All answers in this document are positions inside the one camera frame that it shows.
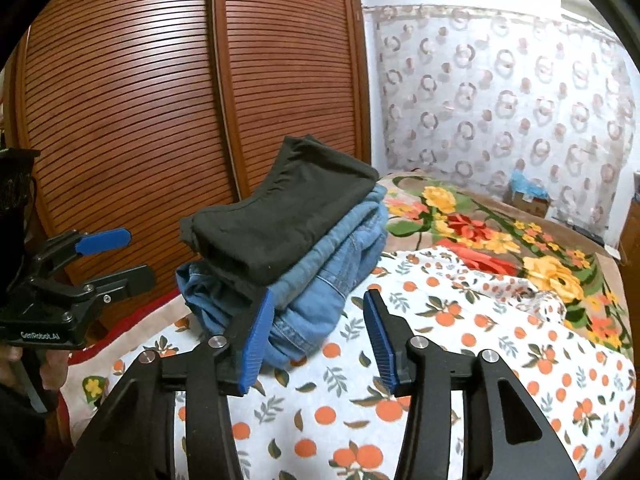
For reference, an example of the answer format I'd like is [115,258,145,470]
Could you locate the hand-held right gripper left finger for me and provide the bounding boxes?
[60,287,277,480]

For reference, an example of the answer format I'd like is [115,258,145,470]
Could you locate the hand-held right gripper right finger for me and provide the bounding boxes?
[362,289,576,480]

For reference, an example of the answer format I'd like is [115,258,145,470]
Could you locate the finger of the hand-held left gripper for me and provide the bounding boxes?
[31,228,132,281]
[70,266,155,311]

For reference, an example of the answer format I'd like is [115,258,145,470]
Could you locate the black pants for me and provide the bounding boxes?
[179,134,380,286]

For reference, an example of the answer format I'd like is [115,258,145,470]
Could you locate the person's left forearm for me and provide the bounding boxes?
[0,380,66,480]

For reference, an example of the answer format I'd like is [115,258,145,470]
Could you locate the person's left hand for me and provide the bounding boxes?
[39,350,71,406]

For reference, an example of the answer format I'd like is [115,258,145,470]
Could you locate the orange fruit print bedsheet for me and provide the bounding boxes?
[100,245,636,480]

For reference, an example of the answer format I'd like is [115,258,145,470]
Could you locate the folded blue jeans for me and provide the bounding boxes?
[175,184,390,368]

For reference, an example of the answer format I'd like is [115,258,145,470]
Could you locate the wooden slatted wardrobe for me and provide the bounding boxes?
[0,0,373,331]

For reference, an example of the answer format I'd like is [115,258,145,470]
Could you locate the small-print white cloth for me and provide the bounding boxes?
[425,245,568,321]

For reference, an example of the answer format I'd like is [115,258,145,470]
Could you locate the floral plush blanket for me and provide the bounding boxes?
[57,172,636,456]

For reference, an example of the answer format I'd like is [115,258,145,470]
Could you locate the cardboard box with blue bag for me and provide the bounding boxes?
[509,170,553,218]

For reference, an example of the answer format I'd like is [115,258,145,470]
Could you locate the ring pattern sheer curtain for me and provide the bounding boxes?
[362,4,633,246]

